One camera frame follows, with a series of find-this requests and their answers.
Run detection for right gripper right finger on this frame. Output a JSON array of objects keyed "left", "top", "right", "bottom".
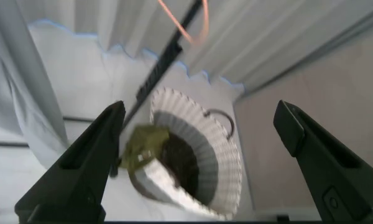
[{"left": 272, "top": 99, "right": 373, "bottom": 223}]

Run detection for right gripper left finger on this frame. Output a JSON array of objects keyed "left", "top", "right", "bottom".
[{"left": 14, "top": 100, "right": 127, "bottom": 223}]

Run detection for green garment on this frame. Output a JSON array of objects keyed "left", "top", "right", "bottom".
[{"left": 119, "top": 124, "right": 171, "bottom": 174}]

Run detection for pale grey shorts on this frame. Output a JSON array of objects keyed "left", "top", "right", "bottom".
[{"left": 0, "top": 0, "right": 71, "bottom": 170}]

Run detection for pink clothes hanger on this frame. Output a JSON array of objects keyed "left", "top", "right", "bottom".
[{"left": 157, "top": 0, "right": 211, "bottom": 46}]

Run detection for white laundry basket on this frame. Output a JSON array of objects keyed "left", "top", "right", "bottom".
[{"left": 129, "top": 86, "right": 244, "bottom": 220}]

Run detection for black clothes rack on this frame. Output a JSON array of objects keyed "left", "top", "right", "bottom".
[{"left": 0, "top": 0, "right": 203, "bottom": 147}]

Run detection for white curtain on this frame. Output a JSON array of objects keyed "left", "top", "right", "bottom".
[{"left": 15, "top": 0, "right": 373, "bottom": 94}]

